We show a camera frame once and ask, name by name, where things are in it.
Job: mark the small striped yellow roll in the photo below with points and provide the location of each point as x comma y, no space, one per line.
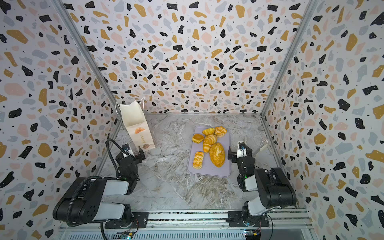
209,131

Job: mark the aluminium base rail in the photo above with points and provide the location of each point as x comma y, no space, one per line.
285,224

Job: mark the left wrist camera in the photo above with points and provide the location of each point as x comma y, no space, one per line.
126,148

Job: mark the striped croissant bread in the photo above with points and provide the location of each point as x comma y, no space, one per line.
208,142

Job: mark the lilac plastic tray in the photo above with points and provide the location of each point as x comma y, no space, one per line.
208,167

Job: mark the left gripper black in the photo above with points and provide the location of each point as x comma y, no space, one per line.
137,159

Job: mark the knotted brown bun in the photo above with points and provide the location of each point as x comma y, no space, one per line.
220,132

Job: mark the large sesame oval bread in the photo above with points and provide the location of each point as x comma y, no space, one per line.
217,155

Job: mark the steel tongs white tips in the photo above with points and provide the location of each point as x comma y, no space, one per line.
258,149

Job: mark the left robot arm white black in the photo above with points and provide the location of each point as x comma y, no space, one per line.
82,203

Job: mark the printed paper bread bag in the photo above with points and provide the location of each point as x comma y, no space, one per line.
136,124

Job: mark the round yellow tart bread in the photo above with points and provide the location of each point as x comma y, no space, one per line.
198,138

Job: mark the braided twist pastry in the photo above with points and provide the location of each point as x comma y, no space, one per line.
198,160

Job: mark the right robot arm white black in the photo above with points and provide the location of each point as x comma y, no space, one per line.
273,188

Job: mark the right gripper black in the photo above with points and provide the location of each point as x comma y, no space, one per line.
241,156

